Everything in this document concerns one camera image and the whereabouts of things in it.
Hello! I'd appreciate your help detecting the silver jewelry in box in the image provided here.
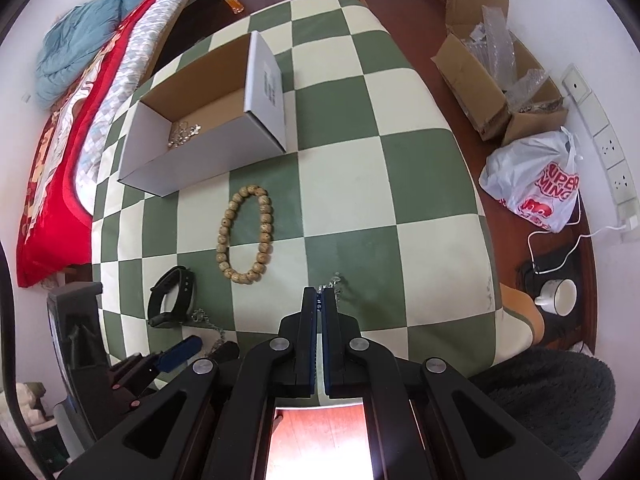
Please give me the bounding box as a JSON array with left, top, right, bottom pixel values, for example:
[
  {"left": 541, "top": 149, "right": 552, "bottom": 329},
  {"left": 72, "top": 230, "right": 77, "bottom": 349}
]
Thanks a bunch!
[{"left": 167, "top": 122, "right": 202, "bottom": 150}]

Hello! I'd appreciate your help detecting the white cardboard jewelry box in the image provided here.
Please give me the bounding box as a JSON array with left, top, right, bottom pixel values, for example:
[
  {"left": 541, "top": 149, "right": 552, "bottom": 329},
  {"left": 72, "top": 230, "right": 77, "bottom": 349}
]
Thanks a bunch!
[{"left": 118, "top": 32, "right": 286, "bottom": 197}]

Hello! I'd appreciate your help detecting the black smart wristband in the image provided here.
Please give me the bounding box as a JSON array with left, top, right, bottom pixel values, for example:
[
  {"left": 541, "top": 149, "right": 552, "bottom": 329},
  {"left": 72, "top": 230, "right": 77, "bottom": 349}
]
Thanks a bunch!
[{"left": 146, "top": 266, "right": 195, "bottom": 328}]

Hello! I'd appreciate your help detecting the dark fuzzy cushion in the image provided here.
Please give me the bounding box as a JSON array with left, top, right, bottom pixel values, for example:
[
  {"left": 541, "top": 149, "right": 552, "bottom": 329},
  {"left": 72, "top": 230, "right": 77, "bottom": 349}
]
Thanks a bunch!
[{"left": 470, "top": 347, "right": 616, "bottom": 471}]

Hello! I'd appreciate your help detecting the red patterned bed quilt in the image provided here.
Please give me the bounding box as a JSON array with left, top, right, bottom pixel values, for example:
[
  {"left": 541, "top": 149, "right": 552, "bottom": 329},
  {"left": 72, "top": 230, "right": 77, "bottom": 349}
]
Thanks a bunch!
[{"left": 15, "top": 15, "right": 179, "bottom": 288}]

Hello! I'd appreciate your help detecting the white ceramic cup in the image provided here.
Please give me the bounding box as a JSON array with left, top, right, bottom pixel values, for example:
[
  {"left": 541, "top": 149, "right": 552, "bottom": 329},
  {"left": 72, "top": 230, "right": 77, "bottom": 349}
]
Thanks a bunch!
[{"left": 534, "top": 278, "right": 577, "bottom": 318}]

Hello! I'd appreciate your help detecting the green cream checkered tablecloth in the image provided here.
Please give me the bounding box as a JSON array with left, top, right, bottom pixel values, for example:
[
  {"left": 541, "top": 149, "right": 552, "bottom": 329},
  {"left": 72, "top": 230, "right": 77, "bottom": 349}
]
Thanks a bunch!
[{"left": 92, "top": 0, "right": 534, "bottom": 375}]

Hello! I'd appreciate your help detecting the white red plastic bag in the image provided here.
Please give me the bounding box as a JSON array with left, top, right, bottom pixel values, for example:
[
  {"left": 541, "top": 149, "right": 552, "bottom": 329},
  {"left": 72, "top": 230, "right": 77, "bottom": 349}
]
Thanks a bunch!
[{"left": 478, "top": 128, "right": 580, "bottom": 233}]

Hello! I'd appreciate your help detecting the grey white bed mattress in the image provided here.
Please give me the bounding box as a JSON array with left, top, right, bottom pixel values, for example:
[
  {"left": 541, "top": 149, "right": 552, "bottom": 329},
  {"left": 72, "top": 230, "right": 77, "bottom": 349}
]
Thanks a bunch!
[{"left": 73, "top": 0, "right": 188, "bottom": 214}]

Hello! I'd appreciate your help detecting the white power strip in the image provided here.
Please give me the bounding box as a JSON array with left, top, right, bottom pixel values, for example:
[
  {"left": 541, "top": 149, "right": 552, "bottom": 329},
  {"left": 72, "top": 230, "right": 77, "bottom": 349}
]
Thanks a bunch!
[{"left": 561, "top": 64, "right": 639, "bottom": 242}]

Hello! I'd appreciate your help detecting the blue folded blanket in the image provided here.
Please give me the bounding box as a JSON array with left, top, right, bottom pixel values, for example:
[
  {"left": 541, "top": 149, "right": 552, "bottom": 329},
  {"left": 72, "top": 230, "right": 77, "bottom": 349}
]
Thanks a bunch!
[{"left": 35, "top": 0, "right": 143, "bottom": 110}]

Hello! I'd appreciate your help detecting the brown cardboard box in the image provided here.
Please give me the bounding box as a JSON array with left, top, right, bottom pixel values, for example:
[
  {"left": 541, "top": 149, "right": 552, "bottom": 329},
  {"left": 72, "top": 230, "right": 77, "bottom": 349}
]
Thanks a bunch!
[{"left": 433, "top": 0, "right": 568, "bottom": 144}]

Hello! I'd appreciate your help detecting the orange drink bottle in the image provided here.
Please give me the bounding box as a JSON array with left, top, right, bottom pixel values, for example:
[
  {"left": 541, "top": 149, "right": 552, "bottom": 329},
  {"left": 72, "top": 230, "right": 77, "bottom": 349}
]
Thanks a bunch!
[{"left": 224, "top": 0, "right": 244, "bottom": 14}]

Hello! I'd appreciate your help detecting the clear bubble wrap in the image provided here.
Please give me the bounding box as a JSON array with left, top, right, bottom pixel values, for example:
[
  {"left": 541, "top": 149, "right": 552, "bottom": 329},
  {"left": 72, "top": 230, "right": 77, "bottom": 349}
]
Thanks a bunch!
[{"left": 463, "top": 6, "right": 549, "bottom": 113}]

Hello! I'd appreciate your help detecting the silver chain near wristband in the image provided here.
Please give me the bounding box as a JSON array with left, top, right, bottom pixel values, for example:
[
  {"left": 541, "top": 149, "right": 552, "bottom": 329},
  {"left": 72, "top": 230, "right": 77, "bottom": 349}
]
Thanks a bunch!
[{"left": 190, "top": 308, "right": 228, "bottom": 352}]

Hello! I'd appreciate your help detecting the wooden bead bracelet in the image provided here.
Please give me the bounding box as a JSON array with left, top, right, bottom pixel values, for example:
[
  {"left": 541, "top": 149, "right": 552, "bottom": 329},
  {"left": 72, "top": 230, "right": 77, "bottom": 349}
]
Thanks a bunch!
[{"left": 214, "top": 184, "right": 275, "bottom": 285}]

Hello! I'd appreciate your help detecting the white cable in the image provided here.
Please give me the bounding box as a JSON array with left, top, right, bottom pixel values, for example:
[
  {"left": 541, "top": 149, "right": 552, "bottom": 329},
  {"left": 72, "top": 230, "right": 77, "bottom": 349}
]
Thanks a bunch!
[{"left": 527, "top": 194, "right": 633, "bottom": 276}]

